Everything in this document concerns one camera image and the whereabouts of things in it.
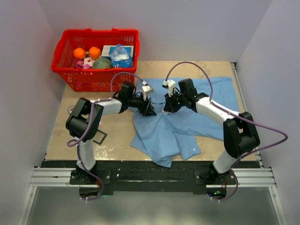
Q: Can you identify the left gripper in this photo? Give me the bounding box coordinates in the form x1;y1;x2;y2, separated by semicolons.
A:
127;92;156;117

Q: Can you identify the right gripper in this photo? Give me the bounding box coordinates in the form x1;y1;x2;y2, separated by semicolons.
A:
164;90;187;114

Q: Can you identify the light blue shirt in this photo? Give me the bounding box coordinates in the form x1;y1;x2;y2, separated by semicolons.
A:
129;76;240;168

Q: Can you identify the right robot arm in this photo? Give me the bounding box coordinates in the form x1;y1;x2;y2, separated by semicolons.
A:
162;79;260;184

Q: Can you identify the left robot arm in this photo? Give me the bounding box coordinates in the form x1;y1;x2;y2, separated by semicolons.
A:
66;81;156;187

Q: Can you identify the blue plastic bag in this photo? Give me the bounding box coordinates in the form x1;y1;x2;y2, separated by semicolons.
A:
109;44;134;68

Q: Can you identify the green melon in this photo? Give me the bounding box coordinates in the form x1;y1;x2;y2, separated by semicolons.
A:
92;57;113;69

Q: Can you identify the white blue box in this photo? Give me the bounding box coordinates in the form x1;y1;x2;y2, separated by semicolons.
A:
101;45;134;58

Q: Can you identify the pink snack packet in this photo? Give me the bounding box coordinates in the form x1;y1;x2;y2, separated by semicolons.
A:
75;57;95;69

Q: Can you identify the energy drink can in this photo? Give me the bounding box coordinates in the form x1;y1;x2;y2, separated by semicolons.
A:
67;105;75;114

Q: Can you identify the orange fruit right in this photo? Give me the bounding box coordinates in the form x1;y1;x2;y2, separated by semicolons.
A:
89;47;101;60

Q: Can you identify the orange fruit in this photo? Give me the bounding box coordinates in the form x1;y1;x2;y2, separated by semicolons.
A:
73;48;86;60
89;47;101;60

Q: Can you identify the red plastic basket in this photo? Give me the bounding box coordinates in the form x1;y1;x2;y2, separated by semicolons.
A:
51;28;140;92

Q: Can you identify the orange fruit left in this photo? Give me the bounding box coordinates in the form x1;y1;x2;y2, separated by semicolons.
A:
73;48;86;60

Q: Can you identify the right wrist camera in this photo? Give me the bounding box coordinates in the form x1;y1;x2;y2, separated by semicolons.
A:
162;80;176;97

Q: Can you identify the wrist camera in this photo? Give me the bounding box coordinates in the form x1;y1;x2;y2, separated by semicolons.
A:
141;81;154;100
162;80;176;97

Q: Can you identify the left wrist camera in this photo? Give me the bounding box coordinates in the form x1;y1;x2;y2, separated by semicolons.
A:
141;81;154;100

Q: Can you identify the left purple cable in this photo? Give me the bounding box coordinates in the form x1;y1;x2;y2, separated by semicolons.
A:
67;72;147;201

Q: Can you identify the purple cable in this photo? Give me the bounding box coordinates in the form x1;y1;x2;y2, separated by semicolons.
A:
164;61;288;202
67;72;147;201

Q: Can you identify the black picture frame stand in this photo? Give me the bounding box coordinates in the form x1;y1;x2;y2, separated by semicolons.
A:
93;129;107;145

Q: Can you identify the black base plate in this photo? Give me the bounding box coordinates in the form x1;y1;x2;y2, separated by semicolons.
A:
41;160;261;196

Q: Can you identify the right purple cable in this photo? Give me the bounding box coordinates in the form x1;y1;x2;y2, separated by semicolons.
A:
164;61;288;202

